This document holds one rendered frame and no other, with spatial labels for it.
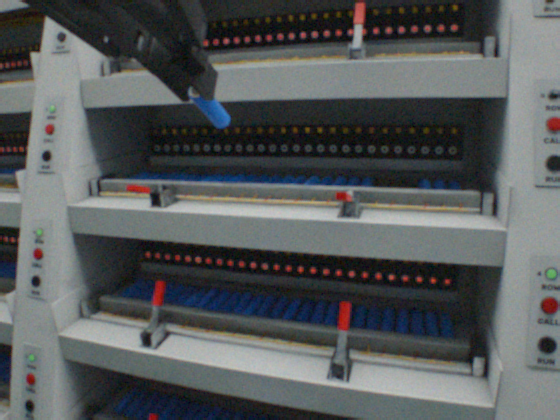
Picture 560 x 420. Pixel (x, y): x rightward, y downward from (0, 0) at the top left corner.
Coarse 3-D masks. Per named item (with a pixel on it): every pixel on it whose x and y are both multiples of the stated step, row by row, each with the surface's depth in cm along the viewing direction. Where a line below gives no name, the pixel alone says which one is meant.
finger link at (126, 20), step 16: (64, 0) 26; (80, 0) 26; (96, 0) 27; (96, 16) 28; (112, 16) 29; (128, 16) 31; (112, 32) 30; (128, 32) 31; (144, 32) 33; (128, 48) 32
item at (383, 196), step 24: (120, 192) 66; (192, 192) 62; (216, 192) 61; (240, 192) 60; (264, 192) 59; (288, 192) 58; (312, 192) 57; (360, 192) 55; (384, 192) 54; (408, 192) 53; (432, 192) 52; (456, 192) 52
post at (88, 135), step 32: (64, 64) 65; (64, 96) 65; (32, 128) 66; (64, 128) 64; (96, 128) 69; (128, 128) 77; (32, 160) 66; (64, 160) 64; (96, 160) 69; (32, 192) 65; (64, 224) 63; (64, 256) 63; (96, 256) 70; (128, 256) 78; (64, 288) 63; (32, 320) 63; (64, 384) 63
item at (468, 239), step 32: (128, 160) 77; (160, 160) 78; (192, 160) 76; (224, 160) 74; (256, 160) 72; (288, 160) 71; (320, 160) 69; (352, 160) 67; (384, 160) 66; (416, 160) 65; (448, 160) 63; (64, 192) 62; (96, 192) 67; (480, 192) 52; (96, 224) 62; (128, 224) 60; (160, 224) 59; (192, 224) 57; (224, 224) 56; (256, 224) 54; (288, 224) 53; (320, 224) 52; (352, 224) 50; (384, 224) 49; (416, 224) 48; (448, 224) 48; (480, 224) 47; (384, 256) 50; (416, 256) 49; (448, 256) 48; (480, 256) 47
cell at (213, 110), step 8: (192, 88) 39; (192, 96) 39; (200, 96) 39; (200, 104) 40; (208, 104) 40; (216, 104) 41; (208, 112) 41; (216, 112) 42; (224, 112) 43; (216, 120) 43; (224, 120) 43
